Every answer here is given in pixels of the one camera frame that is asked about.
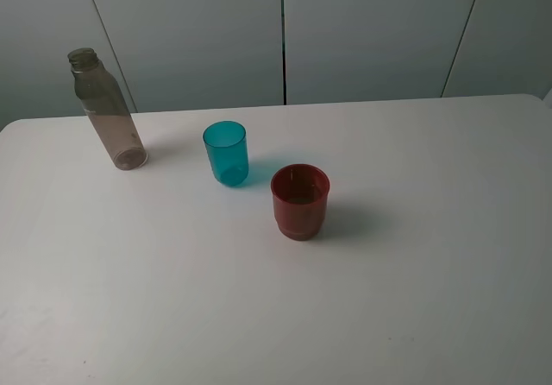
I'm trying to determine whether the teal transparent plastic cup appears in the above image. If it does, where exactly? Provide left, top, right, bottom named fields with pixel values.
left=203, top=121, right=249, bottom=186

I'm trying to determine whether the translucent brown water bottle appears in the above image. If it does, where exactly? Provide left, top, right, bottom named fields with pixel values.
left=68, top=47, right=147, bottom=171

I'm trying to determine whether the red plastic cup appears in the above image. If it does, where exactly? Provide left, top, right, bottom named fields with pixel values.
left=270, top=164, right=330, bottom=241

